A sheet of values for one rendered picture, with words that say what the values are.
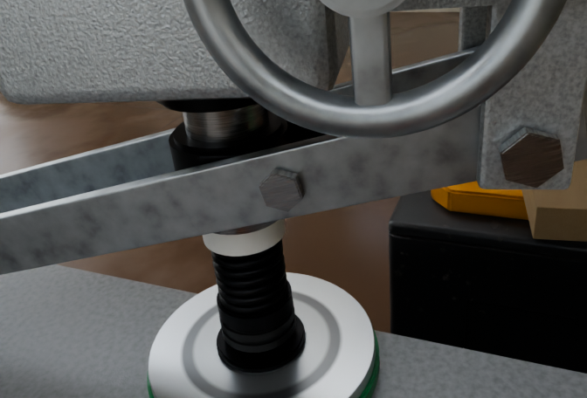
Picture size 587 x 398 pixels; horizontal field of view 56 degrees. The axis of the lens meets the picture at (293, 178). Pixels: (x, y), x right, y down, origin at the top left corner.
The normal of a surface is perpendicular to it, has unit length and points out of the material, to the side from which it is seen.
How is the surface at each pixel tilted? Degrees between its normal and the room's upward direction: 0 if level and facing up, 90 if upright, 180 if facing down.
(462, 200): 90
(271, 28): 90
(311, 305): 0
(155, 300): 0
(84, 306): 0
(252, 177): 90
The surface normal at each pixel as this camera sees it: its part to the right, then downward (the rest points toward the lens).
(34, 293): -0.09, -0.89
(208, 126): -0.28, 0.46
